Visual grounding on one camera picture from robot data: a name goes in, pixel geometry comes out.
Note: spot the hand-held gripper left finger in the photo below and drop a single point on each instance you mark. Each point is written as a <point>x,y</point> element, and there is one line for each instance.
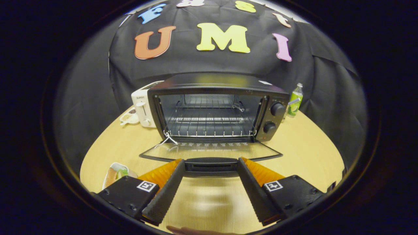
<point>166,195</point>

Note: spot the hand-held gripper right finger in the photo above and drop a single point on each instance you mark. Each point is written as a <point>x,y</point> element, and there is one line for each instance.
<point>254,195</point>

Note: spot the toasted sandwich with lettuce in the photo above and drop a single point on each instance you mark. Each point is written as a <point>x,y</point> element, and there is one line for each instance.
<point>111,176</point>

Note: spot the black toaster oven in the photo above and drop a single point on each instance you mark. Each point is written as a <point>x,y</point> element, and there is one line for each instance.
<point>215,85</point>

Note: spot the white food tray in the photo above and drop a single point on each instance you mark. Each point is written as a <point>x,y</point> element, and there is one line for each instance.
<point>132,173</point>

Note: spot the white pop-up toaster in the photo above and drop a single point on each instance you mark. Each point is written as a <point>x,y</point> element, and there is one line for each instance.
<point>142,107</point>

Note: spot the small white seed dish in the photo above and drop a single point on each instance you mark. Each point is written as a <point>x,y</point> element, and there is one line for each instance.
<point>125,117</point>

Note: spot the green label drink bottle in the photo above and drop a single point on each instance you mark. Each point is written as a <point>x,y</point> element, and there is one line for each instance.
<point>295,102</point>

